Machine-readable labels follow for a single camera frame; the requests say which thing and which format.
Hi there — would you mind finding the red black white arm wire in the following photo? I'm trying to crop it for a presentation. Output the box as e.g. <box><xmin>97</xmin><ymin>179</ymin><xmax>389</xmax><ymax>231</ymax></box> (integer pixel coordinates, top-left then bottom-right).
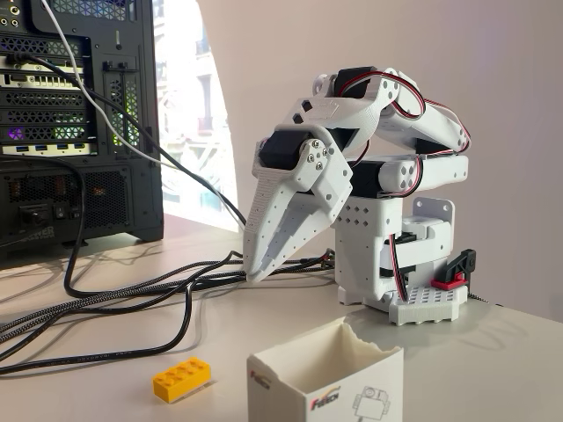
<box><xmin>347</xmin><ymin>65</ymin><xmax>472</xmax><ymax>200</ymax></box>

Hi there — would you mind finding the thin black cable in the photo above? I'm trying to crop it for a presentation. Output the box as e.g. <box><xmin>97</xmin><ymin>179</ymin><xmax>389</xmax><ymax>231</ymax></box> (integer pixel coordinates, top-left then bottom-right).
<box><xmin>8</xmin><ymin>52</ymin><xmax>247</xmax><ymax>228</ymax></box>

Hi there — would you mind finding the thick black power cable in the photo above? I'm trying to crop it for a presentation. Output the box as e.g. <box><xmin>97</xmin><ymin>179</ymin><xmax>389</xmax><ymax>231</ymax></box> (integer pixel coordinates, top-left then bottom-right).
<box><xmin>0</xmin><ymin>153</ymin><xmax>245</xmax><ymax>301</ymax></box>

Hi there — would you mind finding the white mounting bracket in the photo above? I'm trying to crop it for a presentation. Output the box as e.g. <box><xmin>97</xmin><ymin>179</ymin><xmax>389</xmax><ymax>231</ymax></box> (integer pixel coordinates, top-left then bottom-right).
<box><xmin>411</xmin><ymin>196</ymin><xmax>457</xmax><ymax>230</ymax></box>

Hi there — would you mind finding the white cardboard box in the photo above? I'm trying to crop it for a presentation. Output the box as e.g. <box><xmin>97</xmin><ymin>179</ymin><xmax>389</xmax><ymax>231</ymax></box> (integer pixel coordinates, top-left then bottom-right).
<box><xmin>245</xmin><ymin>316</ymin><xmax>406</xmax><ymax>422</ymax></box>

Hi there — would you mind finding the red black white base wire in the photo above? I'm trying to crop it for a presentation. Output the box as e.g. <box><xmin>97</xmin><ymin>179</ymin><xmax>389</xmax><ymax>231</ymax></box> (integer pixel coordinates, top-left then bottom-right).
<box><xmin>386</xmin><ymin>232</ymin><xmax>413</xmax><ymax>304</ymax></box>

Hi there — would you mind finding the black cable with print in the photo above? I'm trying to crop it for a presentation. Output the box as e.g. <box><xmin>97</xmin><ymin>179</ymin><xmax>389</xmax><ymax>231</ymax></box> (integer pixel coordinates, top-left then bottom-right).
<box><xmin>0</xmin><ymin>280</ymin><xmax>197</xmax><ymax>377</ymax></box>

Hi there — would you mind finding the short thin braided cable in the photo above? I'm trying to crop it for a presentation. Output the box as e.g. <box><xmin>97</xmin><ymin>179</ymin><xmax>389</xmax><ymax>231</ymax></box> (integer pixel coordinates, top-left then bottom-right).
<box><xmin>465</xmin><ymin>291</ymin><xmax>503</xmax><ymax>309</ymax></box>

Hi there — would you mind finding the white cable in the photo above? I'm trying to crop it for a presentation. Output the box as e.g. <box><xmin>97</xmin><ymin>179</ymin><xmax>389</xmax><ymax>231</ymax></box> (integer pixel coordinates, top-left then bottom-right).
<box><xmin>40</xmin><ymin>0</ymin><xmax>245</xmax><ymax>229</ymax></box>

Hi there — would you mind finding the black and red clamp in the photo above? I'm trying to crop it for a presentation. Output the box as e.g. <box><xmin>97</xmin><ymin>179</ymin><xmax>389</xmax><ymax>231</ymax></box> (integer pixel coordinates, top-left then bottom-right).
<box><xmin>430</xmin><ymin>248</ymin><xmax>479</xmax><ymax>290</ymax></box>

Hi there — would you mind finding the yellow toy brick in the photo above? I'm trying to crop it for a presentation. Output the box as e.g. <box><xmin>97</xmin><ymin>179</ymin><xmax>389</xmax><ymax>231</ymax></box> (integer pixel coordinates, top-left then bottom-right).
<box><xmin>152</xmin><ymin>357</ymin><xmax>214</xmax><ymax>404</ymax></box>

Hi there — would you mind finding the black computer tower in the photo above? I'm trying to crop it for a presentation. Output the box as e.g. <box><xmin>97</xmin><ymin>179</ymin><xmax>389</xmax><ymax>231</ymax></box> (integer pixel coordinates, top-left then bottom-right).
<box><xmin>0</xmin><ymin>0</ymin><xmax>165</xmax><ymax>261</ymax></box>

